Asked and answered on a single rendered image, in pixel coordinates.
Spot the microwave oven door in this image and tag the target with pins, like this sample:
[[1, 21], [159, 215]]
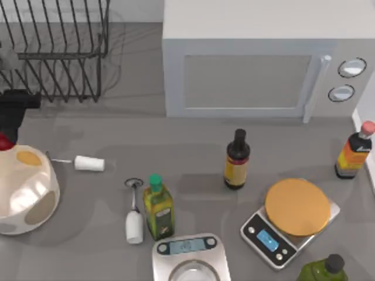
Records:
[[246, 82]]

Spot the green bottle black cap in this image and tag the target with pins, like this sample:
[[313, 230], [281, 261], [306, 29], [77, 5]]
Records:
[[322, 270]]

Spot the dark bottle yellow label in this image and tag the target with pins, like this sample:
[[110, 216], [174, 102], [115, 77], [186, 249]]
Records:
[[236, 164]]

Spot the dark bottle pink cap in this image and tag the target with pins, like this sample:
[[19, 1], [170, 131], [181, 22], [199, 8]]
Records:
[[351, 155]]

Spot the kitchen scale orange round plate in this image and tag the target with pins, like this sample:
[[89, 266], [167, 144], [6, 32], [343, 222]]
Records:
[[296, 207]]

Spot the silver kitchen scale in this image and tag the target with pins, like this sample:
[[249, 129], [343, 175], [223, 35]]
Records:
[[164, 263]]

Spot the small microwave knob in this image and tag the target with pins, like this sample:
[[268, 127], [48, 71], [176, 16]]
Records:
[[341, 93]]

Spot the olive oil bottle green cap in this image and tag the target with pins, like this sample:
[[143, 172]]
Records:
[[158, 207]]

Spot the pale microwave oven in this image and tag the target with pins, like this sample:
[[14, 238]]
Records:
[[249, 20]]

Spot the large microwave knob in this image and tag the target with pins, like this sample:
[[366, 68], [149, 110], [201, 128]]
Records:
[[351, 68]]

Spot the white wine glass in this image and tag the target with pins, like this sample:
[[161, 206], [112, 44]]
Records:
[[134, 225], [89, 163]]

